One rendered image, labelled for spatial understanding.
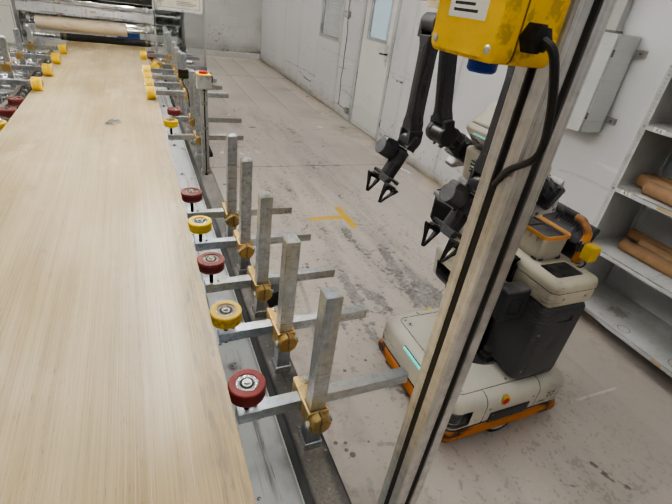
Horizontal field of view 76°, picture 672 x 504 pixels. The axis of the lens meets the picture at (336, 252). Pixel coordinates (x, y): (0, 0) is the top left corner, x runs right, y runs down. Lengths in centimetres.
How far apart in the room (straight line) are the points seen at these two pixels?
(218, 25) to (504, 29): 1163
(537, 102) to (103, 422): 87
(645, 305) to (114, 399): 316
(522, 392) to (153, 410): 160
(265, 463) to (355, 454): 85
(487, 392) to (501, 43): 180
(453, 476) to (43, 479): 155
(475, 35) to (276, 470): 105
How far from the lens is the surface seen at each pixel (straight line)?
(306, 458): 112
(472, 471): 211
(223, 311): 115
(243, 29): 1200
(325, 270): 148
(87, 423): 97
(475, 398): 198
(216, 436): 90
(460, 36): 34
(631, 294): 353
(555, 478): 227
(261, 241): 129
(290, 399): 105
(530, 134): 39
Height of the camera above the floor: 163
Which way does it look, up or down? 31 degrees down
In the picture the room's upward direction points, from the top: 8 degrees clockwise
